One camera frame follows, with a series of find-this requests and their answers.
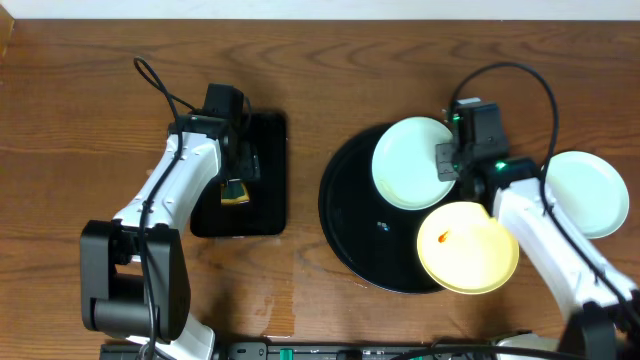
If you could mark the light blue plate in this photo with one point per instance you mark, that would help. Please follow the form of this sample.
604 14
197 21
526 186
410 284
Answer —
403 164
591 192

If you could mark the black round tray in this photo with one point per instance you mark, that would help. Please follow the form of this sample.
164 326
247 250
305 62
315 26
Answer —
374 239

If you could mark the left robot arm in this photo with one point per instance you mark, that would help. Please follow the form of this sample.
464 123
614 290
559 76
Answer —
134 281

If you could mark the green and yellow sponge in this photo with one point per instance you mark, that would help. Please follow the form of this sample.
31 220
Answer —
233 193

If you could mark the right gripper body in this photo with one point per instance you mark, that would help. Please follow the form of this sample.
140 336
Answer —
451 162

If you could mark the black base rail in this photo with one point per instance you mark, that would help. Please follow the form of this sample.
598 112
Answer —
263 351

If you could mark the yellow plate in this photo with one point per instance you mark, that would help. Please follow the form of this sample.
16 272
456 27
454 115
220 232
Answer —
465 250

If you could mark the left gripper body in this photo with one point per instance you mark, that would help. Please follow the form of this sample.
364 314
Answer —
245 163

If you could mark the black rectangular tray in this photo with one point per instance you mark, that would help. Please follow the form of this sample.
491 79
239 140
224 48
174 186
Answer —
266 212

